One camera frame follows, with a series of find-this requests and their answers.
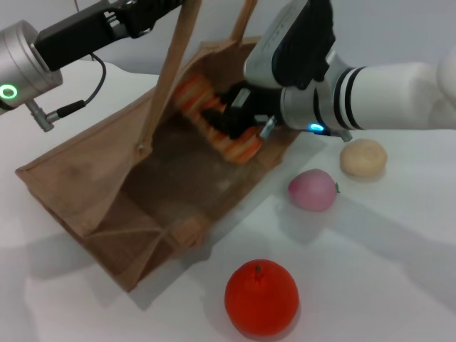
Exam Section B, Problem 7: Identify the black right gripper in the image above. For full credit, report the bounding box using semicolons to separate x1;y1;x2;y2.
202;83;282;140

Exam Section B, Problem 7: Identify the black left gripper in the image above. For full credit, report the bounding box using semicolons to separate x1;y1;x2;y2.
33;0;186;71

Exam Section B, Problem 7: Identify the orange striped bread roll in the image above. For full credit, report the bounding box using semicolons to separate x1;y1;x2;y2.
174;74;264;165

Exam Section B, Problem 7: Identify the brown jute tote bag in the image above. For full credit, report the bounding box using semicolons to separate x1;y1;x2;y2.
14;0;304;294

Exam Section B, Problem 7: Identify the beige round egg yolk pastry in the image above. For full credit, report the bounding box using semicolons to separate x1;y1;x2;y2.
339;138;388;179

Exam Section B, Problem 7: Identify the pink toy peach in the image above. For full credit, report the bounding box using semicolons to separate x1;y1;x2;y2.
287;168;341;213

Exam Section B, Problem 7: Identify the red toy apple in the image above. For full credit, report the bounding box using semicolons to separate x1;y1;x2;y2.
224;259;299;338

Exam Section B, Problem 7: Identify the silver black wrist camera housing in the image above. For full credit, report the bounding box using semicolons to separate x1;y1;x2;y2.
244;0;338;90

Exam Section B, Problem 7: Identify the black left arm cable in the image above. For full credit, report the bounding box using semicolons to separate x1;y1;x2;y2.
55;53;108;118

